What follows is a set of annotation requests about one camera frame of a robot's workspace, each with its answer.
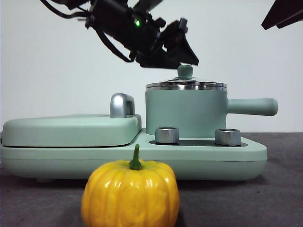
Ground green pot with handle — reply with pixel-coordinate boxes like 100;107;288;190
145;85;279;139

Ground yellow toy pumpkin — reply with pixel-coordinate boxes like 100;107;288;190
81;144;180;227

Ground round silver control knob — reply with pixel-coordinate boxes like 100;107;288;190
215;128;242;146
155;127;180;144

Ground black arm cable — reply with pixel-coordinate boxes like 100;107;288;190
93;23;137;63

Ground green breakfast machine base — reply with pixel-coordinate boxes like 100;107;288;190
0;129;268;183

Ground glass lid with green knob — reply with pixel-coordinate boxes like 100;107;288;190
145;65;228;87

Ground green griddle cover, silver handle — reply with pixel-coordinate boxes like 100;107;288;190
2;93;143;148

